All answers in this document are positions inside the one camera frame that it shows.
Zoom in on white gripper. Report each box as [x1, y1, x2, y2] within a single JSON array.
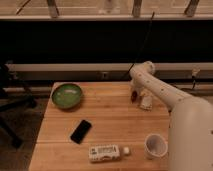
[[130, 80, 153, 111]]

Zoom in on black cable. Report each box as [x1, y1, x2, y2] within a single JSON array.
[[123, 11, 156, 81]]

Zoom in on white paper cup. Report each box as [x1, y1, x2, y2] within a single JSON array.
[[144, 134, 168, 160]]

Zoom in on dark red pepper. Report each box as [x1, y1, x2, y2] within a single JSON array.
[[131, 91, 138, 103]]

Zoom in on black office chair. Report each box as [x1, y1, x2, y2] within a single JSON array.
[[0, 62, 37, 149]]

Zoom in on black smartphone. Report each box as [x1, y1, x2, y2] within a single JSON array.
[[70, 120, 92, 144]]

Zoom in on white labelled bottle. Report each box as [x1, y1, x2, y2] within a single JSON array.
[[88, 144, 130, 163]]

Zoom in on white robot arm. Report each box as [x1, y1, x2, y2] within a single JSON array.
[[130, 61, 213, 171]]

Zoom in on green bowl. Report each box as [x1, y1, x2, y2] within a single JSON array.
[[51, 83, 83, 109]]

